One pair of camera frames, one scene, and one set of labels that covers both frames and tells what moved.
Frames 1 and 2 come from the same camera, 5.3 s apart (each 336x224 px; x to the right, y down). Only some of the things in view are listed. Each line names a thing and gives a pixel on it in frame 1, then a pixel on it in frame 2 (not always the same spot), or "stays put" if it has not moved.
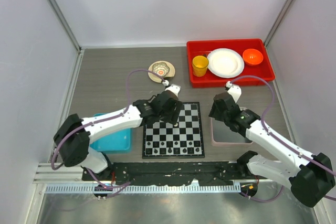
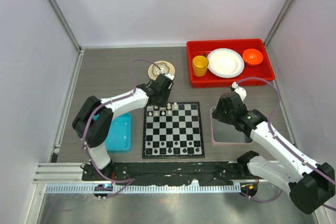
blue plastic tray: [119, 141] stays put
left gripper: [175, 113] -> [164, 104]
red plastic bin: [213, 63] stays put
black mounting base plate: [211, 173] stays put
